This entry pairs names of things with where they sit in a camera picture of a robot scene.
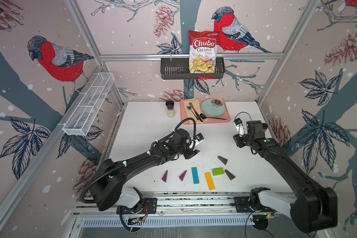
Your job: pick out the glass salt grinder black cap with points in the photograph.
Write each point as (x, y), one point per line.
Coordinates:
(170, 109)

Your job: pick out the silver teaspoon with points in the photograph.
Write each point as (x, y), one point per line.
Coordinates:
(190, 109)

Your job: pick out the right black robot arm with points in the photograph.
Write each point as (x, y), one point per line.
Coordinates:
(314, 207)

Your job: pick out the beige cloth napkin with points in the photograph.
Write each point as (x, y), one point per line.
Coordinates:
(196, 104)

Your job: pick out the mint green flower plate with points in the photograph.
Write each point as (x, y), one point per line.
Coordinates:
(213, 107)

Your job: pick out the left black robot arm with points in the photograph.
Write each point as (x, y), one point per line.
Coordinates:
(105, 188)

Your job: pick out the pink plastic tray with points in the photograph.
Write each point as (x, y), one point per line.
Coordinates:
(208, 121)

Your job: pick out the purple triangle block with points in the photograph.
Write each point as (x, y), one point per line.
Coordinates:
(164, 178)
(182, 176)

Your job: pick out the green rectangular block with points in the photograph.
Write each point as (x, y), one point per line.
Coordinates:
(218, 171)

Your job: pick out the brown triangle block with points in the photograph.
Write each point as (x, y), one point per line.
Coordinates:
(223, 160)
(230, 175)

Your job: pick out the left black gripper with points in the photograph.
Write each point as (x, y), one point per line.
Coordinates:
(191, 153)

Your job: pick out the teal long block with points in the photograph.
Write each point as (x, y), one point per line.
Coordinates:
(195, 175)

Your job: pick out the black long spoon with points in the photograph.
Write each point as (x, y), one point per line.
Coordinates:
(203, 116)

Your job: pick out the Chuba cassava chips bag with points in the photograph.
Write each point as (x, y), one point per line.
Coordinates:
(203, 47)

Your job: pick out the brown triangle block lower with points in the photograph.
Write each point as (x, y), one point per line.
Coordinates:
(230, 175)

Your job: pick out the white wire wall basket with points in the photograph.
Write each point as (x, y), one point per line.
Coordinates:
(85, 113)

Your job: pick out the iridescent butter knife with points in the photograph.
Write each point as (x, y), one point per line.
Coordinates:
(193, 108)

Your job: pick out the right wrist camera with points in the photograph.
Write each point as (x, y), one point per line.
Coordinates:
(239, 126)

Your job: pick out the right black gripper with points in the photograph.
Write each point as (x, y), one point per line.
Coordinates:
(237, 140)

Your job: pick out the yellow long block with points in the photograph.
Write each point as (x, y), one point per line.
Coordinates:
(209, 181)

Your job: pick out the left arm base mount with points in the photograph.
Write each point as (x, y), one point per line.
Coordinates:
(145, 206)

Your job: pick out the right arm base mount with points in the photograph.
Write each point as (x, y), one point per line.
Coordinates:
(242, 204)

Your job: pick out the brown triangle block upper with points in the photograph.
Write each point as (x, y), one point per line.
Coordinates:
(223, 160)

